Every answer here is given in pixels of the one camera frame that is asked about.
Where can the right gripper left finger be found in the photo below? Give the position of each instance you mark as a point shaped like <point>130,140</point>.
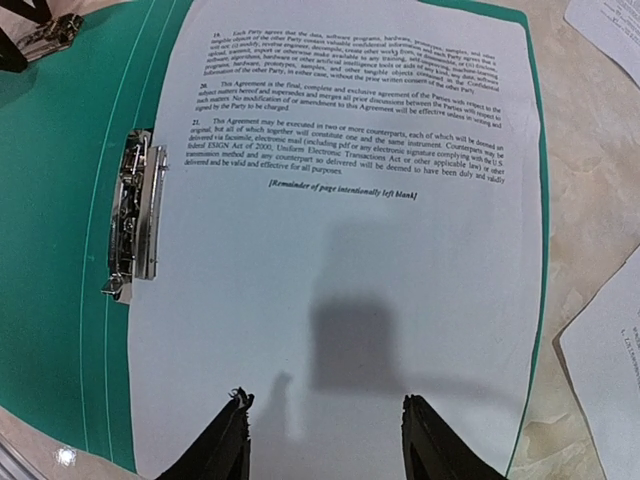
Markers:
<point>222,450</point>

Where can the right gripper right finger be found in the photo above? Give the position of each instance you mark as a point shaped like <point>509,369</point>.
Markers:
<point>433,451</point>

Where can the folder cover metal clip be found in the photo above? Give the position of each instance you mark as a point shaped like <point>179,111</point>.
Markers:
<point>54,36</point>

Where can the green file folder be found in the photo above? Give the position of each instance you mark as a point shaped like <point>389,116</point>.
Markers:
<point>65,119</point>

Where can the folder spine metal clip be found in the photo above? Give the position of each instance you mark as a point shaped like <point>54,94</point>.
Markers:
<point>134,223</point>

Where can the printed paper sheet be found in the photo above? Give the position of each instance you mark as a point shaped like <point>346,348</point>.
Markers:
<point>612,26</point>
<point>600,352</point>
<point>352,213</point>

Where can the aluminium front rail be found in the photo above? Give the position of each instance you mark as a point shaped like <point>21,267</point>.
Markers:
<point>13,464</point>

